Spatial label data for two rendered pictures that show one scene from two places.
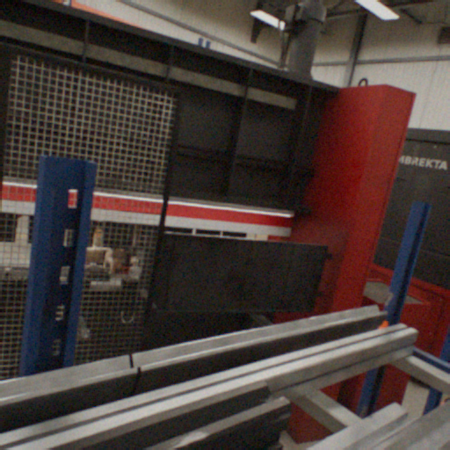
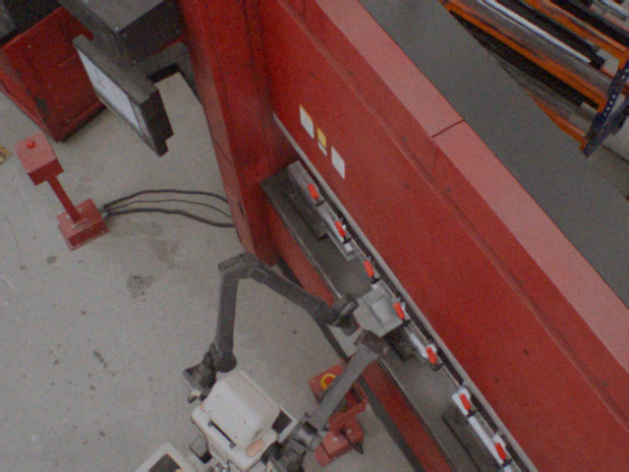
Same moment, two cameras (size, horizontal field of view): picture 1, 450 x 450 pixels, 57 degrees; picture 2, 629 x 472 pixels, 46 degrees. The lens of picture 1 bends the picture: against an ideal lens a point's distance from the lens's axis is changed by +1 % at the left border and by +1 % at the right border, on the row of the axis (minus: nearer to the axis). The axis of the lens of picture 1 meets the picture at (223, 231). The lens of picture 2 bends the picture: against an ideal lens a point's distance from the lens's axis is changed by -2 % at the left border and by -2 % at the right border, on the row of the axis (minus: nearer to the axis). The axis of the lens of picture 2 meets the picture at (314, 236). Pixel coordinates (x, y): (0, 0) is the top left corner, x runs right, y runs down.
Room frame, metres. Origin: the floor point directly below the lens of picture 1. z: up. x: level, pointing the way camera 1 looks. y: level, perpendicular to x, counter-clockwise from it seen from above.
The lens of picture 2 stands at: (2.88, 1.44, 3.81)
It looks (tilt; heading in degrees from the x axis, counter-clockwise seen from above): 62 degrees down; 269
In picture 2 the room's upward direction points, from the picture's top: 4 degrees counter-clockwise
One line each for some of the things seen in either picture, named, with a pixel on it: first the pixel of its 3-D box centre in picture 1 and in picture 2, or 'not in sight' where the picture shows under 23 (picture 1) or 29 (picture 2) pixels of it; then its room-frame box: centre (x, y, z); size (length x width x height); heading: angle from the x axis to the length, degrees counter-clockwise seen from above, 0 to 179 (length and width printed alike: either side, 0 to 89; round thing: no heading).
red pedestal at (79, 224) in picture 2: not in sight; (60, 192); (4.17, -0.74, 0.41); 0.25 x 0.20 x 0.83; 27
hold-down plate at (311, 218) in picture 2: not in sight; (305, 211); (2.88, -0.21, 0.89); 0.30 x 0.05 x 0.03; 117
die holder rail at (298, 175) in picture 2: not in sight; (322, 209); (2.81, -0.19, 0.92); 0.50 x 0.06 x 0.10; 117
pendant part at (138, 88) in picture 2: not in sight; (128, 91); (3.55, -0.53, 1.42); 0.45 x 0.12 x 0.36; 129
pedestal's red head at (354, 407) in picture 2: not in sight; (337, 392); (2.82, 0.58, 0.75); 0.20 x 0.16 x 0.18; 114
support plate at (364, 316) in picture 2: not in sight; (364, 321); (2.69, 0.37, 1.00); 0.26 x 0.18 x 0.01; 27
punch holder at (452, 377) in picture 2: (115, 233); (456, 364); (2.40, 0.64, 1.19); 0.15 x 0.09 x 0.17; 117
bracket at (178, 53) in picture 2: not in sight; (179, 87); (3.39, -0.74, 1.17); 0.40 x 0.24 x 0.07; 117
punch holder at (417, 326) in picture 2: (148, 235); (425, 320); (2.49, 0.46, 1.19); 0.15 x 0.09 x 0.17; 117
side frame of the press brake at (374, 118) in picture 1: (310, 258); (304, 94); (2.84, -0.65, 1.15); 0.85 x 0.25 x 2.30; 27
